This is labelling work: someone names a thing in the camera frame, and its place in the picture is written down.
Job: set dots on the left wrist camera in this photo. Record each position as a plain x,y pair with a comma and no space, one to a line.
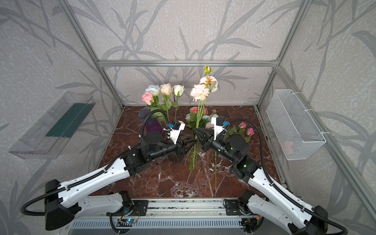
174,130

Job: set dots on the white wire mesh basket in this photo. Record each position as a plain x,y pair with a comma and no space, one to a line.
295,129

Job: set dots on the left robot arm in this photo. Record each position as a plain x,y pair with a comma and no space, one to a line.
63,201

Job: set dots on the flower bunch on table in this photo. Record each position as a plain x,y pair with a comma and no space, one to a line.
203,166

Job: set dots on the cream peach rose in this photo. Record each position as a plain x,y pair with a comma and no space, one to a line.
166,91

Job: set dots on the clear plastic wall tray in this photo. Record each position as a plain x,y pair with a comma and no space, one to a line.
51,133

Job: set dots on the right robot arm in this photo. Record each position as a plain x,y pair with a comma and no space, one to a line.
283,208

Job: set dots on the white blue rose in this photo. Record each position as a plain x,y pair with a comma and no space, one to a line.
153,89

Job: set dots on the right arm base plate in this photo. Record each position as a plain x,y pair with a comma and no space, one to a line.
233,208

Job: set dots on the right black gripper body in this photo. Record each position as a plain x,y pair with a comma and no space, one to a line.
209,141

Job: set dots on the blue purple glass vase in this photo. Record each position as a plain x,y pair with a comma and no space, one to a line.
151,123

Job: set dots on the red smoky glass vase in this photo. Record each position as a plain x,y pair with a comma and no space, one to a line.
174,157

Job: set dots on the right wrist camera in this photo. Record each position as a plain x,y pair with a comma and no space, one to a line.
220,125

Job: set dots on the pink rose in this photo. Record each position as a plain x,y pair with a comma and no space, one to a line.
150,100

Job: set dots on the aluminium frame rail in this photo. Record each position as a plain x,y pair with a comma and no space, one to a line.
187,63

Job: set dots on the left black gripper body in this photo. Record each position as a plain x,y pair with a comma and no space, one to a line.
180,146

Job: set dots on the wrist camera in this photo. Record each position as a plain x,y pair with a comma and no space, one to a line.
220,125
174,130

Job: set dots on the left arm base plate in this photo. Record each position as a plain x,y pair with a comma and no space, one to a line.
139,208

